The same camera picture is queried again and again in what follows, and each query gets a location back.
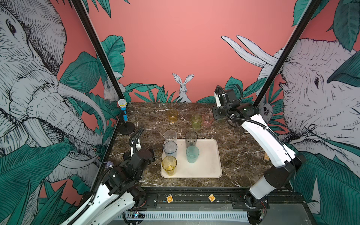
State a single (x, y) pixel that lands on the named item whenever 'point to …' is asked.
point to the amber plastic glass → (169, 163)
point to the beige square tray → (208, 164)
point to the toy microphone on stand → (127, 128)
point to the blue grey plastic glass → (170, 148)
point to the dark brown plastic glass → (191, 138)
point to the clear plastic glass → (170, 135)
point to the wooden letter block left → (169, 199)
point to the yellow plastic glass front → (172, 115)
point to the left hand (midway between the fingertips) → (143, 148)
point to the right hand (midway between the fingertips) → (214, 107)
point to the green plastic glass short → (196, 119)
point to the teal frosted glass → (192, 153)
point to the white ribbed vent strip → (228, 215)
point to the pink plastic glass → (207, 120)
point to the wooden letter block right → (212, 198)
